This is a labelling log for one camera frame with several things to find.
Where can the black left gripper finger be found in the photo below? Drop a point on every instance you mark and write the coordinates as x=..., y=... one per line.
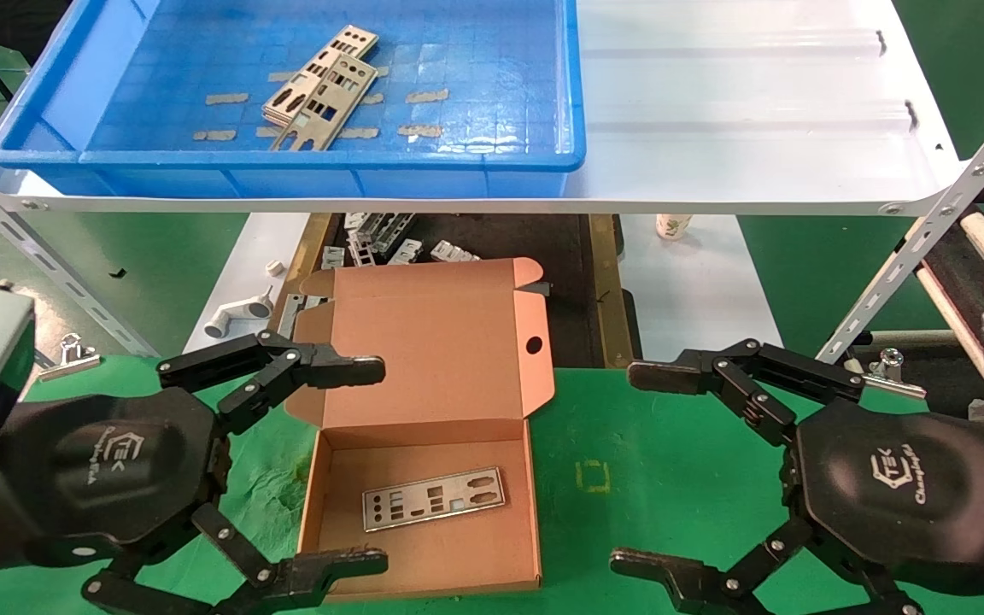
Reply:
x=347, y=370

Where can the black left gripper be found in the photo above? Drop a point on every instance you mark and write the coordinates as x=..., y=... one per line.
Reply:
x=108, y=470

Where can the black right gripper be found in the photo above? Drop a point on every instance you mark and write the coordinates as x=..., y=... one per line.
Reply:
x=893, y=487

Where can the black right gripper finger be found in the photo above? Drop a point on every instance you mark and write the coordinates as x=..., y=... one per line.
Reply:
x=654, y=568
x=663, y=376

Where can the metal I/O shield plate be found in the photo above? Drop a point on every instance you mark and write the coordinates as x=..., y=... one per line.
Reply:
x=458, y=487
x=340, y=96

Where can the stack of metal I/O shields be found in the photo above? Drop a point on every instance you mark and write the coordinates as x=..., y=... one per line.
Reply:
x=304, y=81

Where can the open brown cardboard box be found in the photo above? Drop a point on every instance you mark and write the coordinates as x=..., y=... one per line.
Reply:
x=424, y=359

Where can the blue plastic tray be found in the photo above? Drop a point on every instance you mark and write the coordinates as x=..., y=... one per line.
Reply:
x=475, y=85

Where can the grey flat metal strip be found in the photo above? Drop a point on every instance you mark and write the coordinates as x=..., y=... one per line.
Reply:
x=291, y=312

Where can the green table mat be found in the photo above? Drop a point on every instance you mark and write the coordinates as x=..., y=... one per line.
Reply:
x=671, y=478

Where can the silver binder clip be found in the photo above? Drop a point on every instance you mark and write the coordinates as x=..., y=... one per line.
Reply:
x=69, y=363
x=889, y=371

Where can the white plastic pipe fitting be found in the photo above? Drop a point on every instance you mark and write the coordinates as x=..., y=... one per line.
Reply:
x=240, y=312

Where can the small white plastic piece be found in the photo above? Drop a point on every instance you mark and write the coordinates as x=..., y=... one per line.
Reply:
x=275, y=268

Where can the white paper cup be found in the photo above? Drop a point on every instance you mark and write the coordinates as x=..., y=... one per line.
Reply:
x=673, y=226

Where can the black conveyor belt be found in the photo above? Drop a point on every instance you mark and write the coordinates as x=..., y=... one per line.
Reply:
x=970, y=282

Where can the white metal rack shelf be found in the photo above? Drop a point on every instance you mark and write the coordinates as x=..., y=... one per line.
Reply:
x=714, y=128

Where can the perforated steel angle strut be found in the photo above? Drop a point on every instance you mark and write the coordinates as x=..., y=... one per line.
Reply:
x=928, y=231
x=56, y=266

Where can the small silver metal bracket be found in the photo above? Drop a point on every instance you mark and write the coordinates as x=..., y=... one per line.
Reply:
x=355, y=222
x=362, y=254
x=451, y=253
x=333, y=258
x=405, y=252

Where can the black tray with brass frame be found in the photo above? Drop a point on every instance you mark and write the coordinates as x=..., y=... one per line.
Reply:
x=577, y=290

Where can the long silver metal bracket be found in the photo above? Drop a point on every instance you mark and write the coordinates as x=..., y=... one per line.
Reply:
x=389, y=232

